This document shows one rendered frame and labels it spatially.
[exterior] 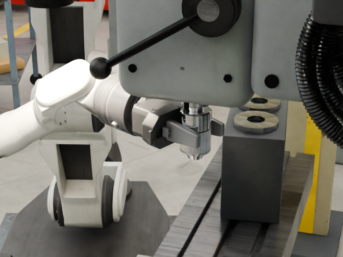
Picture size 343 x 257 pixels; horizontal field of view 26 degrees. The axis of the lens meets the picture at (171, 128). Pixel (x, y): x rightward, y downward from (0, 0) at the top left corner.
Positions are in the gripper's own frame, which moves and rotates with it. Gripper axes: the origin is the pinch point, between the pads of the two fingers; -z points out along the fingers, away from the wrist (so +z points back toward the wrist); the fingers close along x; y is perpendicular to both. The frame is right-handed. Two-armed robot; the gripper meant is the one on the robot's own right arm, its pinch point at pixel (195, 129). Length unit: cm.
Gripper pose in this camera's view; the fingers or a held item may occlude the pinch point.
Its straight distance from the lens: 110.9
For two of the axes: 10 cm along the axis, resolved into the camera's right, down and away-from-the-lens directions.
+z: -7.4, -2.9, 6.1
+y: -0.1, 9.1, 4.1
